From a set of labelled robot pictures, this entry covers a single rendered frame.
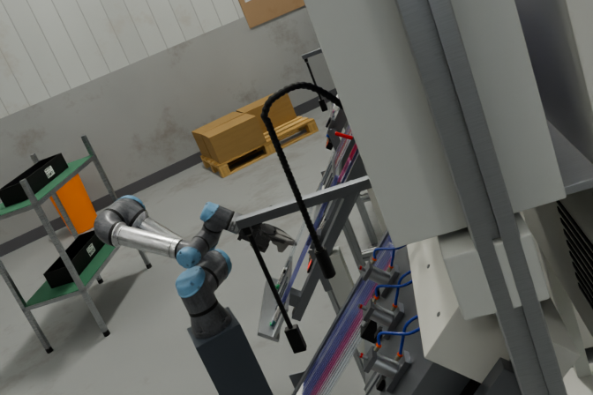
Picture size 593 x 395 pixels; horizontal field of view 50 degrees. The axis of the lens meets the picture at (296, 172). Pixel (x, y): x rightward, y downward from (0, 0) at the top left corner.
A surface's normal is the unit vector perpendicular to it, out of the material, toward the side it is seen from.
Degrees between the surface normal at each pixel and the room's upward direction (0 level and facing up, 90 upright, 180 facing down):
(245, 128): 90
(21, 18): 90
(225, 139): 90
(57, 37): 90
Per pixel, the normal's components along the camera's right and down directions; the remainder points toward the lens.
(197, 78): 0.34, 0.17
